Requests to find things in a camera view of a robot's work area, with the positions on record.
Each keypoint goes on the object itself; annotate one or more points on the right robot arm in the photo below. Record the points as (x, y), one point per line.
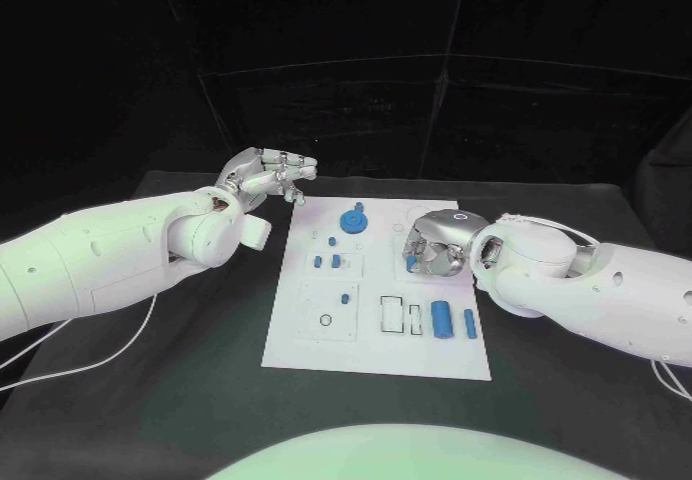
(595, 292)

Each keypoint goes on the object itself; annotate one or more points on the thick blue long cylinder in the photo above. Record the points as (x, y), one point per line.
(442, 318)

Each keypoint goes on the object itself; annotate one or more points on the blue gear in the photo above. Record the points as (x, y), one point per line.
(352, 222)

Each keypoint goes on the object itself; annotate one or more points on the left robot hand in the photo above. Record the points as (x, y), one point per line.
(246, 168)

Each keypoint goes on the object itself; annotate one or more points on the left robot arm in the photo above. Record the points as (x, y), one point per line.
(109, 255)

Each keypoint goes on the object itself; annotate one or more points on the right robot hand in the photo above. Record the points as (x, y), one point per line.
(449, 225)

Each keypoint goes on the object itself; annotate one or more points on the thin blue long cylinder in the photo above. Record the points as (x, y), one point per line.
(471, 324)

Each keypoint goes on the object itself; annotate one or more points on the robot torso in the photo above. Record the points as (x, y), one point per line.
(412, 453)

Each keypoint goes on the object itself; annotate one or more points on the white task board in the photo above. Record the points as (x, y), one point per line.
(378, 352)

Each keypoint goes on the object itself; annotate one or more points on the blue block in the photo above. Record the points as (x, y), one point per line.
(412, 263)

